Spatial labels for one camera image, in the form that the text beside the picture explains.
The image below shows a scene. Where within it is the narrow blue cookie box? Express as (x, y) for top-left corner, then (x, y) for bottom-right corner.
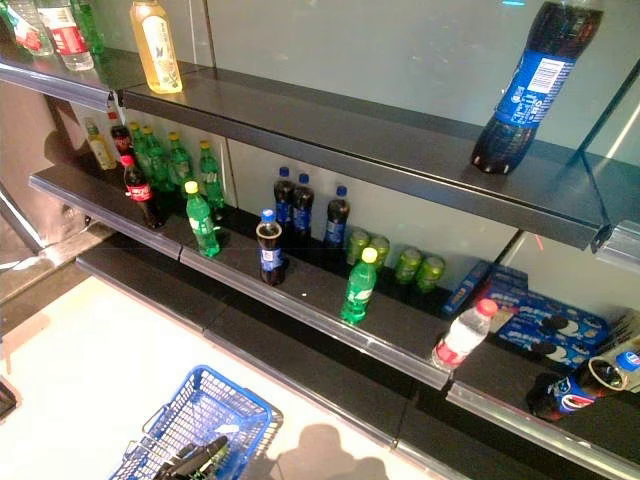
(440, 259), (494, 321)

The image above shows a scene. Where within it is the plain green plastic bottle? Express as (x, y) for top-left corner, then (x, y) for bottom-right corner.
(69, 0), (106, 56)

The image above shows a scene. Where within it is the clear bottle red green label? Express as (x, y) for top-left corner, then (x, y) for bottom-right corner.
(0, 0), (44, 56)

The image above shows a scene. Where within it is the Coca-Cola bottle red cap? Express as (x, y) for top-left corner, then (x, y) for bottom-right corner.
(109, 124), (134, 159)
(119, 154), (165, 230)

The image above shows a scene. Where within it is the large Pepsi cola bottle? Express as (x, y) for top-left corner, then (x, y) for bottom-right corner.
(469, 0), (605, 176)

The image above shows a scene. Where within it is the black display unit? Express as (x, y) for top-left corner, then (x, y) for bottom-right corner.
(0, 374), (24, 419)

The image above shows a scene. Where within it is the clear water bottle red label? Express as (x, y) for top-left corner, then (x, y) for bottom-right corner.
(430, 298), (500, 372)
(37, 0), (95, 72)

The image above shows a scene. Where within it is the dark stone plinth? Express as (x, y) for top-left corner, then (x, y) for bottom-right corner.
(0, 219), (119, 306)

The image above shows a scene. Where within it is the large yellow tea bottle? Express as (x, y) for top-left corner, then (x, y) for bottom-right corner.
(129, 0), (184, 95)

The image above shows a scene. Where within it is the blue snack box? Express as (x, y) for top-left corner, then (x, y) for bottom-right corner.
(487, 267), (530, 321)

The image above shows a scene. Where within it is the blue plastic shopping basket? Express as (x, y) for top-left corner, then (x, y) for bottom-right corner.
(107, 363), (285, 480)

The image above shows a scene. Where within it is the blue Oreo cookie box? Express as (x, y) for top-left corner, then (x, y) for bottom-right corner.
(497, 294), (609, 371)

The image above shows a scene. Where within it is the black shelf board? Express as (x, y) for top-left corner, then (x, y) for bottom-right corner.
(74, 234), (566, 480)
(0, 42), (640, 274)
(28, 149), (640, 480)

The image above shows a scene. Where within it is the small yellow tea bottle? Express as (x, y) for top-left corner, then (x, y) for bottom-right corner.
(83, 117), (117, 172)

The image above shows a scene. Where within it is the brown end panel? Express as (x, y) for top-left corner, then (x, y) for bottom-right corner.
(0, 82), (66, 236)

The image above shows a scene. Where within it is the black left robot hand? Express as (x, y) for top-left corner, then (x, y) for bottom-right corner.
(159, 434), (232, 480)

